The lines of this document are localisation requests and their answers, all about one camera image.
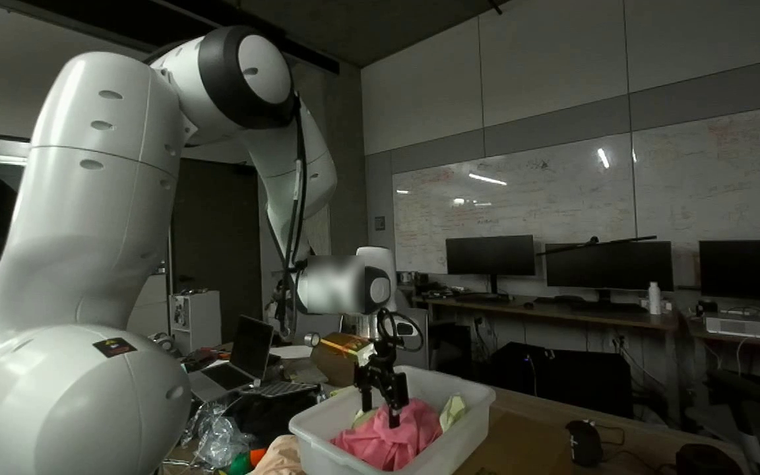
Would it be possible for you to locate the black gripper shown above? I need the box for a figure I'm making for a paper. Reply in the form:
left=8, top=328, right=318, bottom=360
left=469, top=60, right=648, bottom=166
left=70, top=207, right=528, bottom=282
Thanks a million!
left=354, top=346, right=408, bottom=427

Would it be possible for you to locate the pink shirt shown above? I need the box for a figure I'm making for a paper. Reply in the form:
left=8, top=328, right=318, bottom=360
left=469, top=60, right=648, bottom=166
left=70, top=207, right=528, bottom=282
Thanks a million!
left=332, top=398, right=443, bottom=472

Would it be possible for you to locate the light green shirt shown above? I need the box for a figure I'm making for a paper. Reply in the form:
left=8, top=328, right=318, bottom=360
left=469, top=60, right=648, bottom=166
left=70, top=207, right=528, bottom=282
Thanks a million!
left=437, top=397, right=468, bottom=430

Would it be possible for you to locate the peach shirt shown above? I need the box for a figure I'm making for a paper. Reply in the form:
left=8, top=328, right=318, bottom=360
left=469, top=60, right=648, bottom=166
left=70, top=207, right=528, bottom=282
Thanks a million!
left=249, top=436, right=307, bottom=475

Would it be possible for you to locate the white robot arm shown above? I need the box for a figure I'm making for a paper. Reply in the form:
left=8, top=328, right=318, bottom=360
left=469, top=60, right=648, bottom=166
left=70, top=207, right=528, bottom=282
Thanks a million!
left=0, top=27, right=392, bottom=475

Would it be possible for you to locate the white plastic basket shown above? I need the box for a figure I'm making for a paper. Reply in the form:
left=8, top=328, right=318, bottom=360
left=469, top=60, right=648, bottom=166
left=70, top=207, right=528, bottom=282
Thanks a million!
left=291, top=368, right=495, bottom=475

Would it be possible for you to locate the open laptop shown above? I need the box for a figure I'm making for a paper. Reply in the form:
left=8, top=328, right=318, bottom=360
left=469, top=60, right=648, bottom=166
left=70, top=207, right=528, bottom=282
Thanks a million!
left=191, top=319, right=274, bottom=402

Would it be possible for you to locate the black round speaker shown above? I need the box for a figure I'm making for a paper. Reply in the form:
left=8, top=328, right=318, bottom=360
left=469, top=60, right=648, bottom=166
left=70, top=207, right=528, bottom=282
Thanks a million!
left=567, top=420, right=601, bottom=468

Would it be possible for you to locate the middle black monitor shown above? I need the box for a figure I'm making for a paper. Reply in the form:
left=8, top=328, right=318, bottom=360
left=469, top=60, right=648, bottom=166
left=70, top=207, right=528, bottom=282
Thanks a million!
left=544, top=242, right=672, bottom=287

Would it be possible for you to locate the white spray bottle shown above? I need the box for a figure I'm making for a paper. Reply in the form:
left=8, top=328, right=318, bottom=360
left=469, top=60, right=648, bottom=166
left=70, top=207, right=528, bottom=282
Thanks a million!
left=646, top=282, right=663, bottom=316

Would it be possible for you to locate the wooden desk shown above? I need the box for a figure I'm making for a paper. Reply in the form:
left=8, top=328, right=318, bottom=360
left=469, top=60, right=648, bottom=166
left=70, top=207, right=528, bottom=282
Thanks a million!
left=427, top=298, right=760, bottom=349

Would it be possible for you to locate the left black monitor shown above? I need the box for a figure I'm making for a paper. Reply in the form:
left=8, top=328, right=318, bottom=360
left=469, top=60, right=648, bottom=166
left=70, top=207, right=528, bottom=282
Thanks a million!
left=700, top=240, right=760, bottom=298

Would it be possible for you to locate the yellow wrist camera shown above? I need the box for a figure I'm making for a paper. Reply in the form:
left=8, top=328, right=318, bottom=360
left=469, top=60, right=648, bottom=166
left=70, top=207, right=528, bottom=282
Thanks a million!
left=312, top=333, right=374, bottom=386

